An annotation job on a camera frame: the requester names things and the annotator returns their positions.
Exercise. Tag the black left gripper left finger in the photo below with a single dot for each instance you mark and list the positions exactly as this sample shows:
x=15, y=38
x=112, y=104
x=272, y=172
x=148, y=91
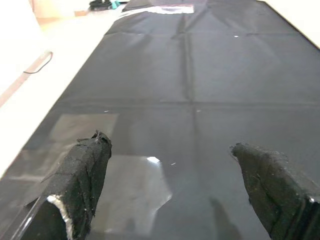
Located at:
x=77, y=180

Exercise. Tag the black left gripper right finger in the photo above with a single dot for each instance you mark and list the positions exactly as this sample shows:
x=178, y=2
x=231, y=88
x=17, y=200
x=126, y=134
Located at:
x=275, y=190

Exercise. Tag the clear tape cross patch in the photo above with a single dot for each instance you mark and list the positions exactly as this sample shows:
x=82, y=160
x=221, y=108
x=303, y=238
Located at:
x=135, y=185

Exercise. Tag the black table cloth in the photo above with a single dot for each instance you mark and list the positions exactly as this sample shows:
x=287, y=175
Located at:
x=200, y=75

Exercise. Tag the mop with teal head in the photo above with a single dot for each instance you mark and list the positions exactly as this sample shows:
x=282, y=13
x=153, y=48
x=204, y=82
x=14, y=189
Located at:
x=105, y=3

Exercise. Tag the clear tape strip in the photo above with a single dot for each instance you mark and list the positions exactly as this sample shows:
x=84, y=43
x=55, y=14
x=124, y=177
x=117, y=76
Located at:
x=172, y=9

